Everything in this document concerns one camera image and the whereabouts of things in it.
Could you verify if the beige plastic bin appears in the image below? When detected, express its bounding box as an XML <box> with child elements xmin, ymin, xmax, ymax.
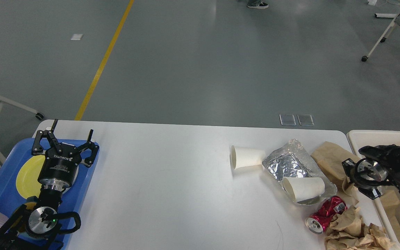
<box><xmin>347</xmin><ymin>130</ymin><xmax>400</xmax><ymax>250</ymax></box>

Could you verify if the black sneaker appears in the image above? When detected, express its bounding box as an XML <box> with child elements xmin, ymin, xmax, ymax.
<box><xmin>247</xmin><ymin>0</ymin><xmax>269</xmax><ymax>9</ymax></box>

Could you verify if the brown paper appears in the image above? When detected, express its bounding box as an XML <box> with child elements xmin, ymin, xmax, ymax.
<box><xmin>324</xmin><ymin>206</ymin><xmax>394</xmax><ymax>250</ymax></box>
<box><xmin>380</xmin><ymin>190</ymin><xmax>400</xmax><ymax>219</ymax></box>

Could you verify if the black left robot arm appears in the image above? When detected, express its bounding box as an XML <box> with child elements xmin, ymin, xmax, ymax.
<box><xmin>0</xmin><ymin>120</ymin><xmax>100</xmax><ymax>250</ymax></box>

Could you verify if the crushed white paper cup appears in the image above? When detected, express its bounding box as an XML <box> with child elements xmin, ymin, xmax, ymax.
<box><xmin>282</xmin><ymin>177</ymin><xmax>325</xmax><ymax>203</ymax></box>

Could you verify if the silver foil bag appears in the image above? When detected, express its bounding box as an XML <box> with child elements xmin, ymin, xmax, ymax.
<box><xmin>262</xmin><ymin>139</ymin><xmax>338</xmax><ymax>205</ymax></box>

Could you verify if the yellow plastic plate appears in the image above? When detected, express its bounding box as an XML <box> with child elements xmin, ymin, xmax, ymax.
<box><xmin>16</xmin><ymin>155</ymin><xmax>45</xmax><ymax>199</ymax></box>

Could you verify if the white round plate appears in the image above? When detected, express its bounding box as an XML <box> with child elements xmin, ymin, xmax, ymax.
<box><xmin>68</xmin><ymin>164</ymin><xmax>79</xmax><ymax>189</ymax></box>

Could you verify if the left floor socket cover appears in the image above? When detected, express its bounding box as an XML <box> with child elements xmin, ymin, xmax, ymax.
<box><xmin>279</xmin><ymin>114</ymin><xmax>297</xmax><ymax>126</ymax></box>

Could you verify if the floor socket cover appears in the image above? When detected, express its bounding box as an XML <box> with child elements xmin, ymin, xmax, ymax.
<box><xmin>279</xmin><ymin>114</ymin><xmax>297</xmax><ymax>126</ymax></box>
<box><xmin>297</xmin><ymin>114</ymin><xmax>315</xmax><ymax>126</ymax></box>

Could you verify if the brown paper inside bin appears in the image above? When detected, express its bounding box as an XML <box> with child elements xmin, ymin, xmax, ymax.
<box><xmin>380</xmin><ymin>190</ymin><xmax>400</xmax><ymax>219</ymax></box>

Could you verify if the dark green mug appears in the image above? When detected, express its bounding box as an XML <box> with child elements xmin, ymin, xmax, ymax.
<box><xmin>8</xmin><ymin>196</ymin><xmax>44</xmax><ymax>239</ymax></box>

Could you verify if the upright-lying white paper cup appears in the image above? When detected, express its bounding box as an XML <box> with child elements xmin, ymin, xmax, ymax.
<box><xmin>230</xmin><ymin>145</ymin><xmax>267</xmax><ymax>169</ymax></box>

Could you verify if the crushed red soda can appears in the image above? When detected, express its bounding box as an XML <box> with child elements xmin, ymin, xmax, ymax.
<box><xmin>305</xmin><ymin>195</ymin><xmax>347</xmax><ymax>234</ymax></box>

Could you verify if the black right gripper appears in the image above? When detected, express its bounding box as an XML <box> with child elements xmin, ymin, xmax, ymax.
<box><xmin>342</xmin><ymin>158</ymin><xmax>388</xmax><ymax>200</ymax></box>

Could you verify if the right floor socket cover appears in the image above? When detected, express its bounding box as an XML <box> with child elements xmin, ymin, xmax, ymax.
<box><xmin>297</xmin><ymin>114</ymin><xmax>315</xmax><ymax>126</ymax></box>

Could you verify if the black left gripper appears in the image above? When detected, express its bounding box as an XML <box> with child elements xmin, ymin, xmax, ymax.
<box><xmin>31</xmin><ymin>119</ymin><xmax>100</xmax><ymax>190</ymax></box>

